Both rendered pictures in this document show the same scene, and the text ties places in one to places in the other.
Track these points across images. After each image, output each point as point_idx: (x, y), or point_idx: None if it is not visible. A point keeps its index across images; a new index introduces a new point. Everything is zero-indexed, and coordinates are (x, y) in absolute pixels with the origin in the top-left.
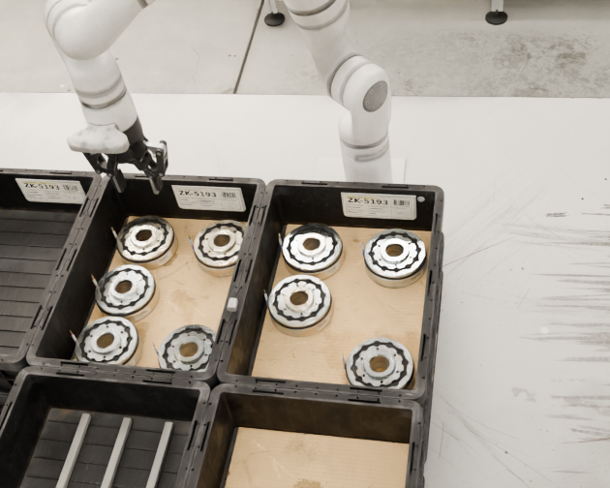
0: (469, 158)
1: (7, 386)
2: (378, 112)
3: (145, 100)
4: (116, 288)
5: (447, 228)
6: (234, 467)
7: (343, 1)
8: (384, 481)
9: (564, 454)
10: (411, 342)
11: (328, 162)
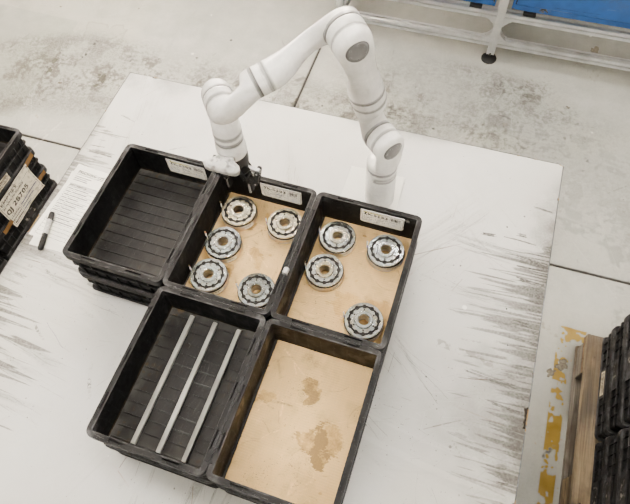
0: (444, 185)
1: (148, 289)
2: (392, 159)
3: None
4: (218, 240)
5: (421, 230)
6: (272, 362)
7: (383, 100)
8: (354, 387)
9: (458, 384)
10: (385, 307)
11: (357, 170)
